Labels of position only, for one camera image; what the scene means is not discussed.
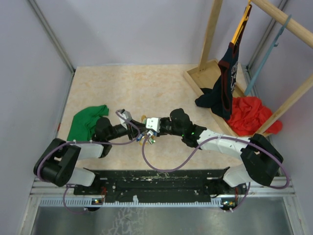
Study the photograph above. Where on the blue clothes hanger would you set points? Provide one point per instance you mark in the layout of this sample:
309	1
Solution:
264	59

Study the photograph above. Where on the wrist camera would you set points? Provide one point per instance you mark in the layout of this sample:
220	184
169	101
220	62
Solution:
124	117
153	123

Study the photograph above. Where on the large metal keyring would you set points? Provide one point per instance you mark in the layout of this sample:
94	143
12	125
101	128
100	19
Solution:
143	120

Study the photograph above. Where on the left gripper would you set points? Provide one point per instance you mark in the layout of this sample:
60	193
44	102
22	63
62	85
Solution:
131	129

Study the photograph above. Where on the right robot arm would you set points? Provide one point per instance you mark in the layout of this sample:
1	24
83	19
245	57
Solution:
260	161

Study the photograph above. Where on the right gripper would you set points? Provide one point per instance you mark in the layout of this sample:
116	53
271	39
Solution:
161	132

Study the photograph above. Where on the aluminium frame rail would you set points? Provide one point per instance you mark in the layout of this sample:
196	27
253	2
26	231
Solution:
48	195

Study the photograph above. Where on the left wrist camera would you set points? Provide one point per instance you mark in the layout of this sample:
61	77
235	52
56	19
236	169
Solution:
124	117

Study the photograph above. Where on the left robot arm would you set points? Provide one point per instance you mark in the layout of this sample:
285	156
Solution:
57	164

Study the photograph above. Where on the bunch of tagged keys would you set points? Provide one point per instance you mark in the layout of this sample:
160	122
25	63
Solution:
148	136

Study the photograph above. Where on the yellow clothes hanger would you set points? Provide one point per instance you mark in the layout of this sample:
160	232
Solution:
241	23

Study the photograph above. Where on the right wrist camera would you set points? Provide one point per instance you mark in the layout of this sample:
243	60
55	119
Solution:
153	123

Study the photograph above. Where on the green cloth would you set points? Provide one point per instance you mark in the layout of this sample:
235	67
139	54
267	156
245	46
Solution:
84	122

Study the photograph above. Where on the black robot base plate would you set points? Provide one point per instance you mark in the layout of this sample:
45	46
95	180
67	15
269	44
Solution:
208	182

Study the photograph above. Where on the red cloth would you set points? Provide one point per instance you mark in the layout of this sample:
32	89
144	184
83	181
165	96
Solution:
248	115

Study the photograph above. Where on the dark navy jersey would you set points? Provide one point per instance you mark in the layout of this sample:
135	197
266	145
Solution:
219	98

